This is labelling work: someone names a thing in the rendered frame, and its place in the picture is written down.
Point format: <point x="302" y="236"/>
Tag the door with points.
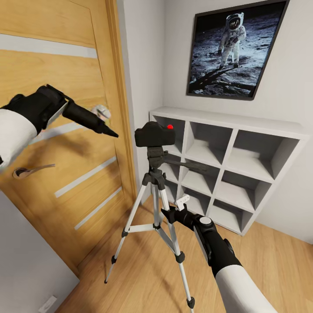
<point x="71" y="183"/>

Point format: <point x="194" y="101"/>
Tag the painting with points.
<point x="231" y="48"/>

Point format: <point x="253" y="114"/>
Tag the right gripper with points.
<point x="176" y="215"/>

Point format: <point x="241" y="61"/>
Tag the digital camera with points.
<point x="153" y="134"/>

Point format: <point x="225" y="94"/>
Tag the camera tripod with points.
<point x="156" y="158"/>

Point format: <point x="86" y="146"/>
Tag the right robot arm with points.
<point x="238" y="291"/>

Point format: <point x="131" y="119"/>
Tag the bookcase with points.
<point x="269" y="173"/>

